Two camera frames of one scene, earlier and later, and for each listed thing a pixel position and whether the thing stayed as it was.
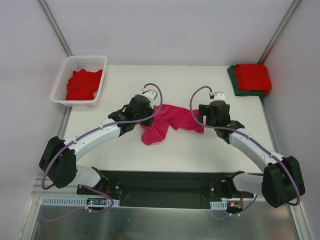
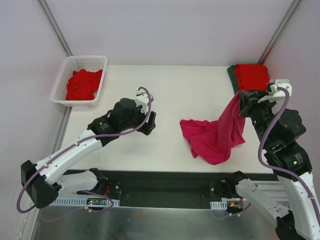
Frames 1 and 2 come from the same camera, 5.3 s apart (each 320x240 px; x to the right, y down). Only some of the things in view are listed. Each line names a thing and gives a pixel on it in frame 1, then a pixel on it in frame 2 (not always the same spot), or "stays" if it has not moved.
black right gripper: [203, 116] to [250, 104]
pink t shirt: [196, 114] to [212, 141]
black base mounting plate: [163, 188] stays
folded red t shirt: [253, 77] stays
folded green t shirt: [237, 90] stays
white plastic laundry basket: [80, 81] stays
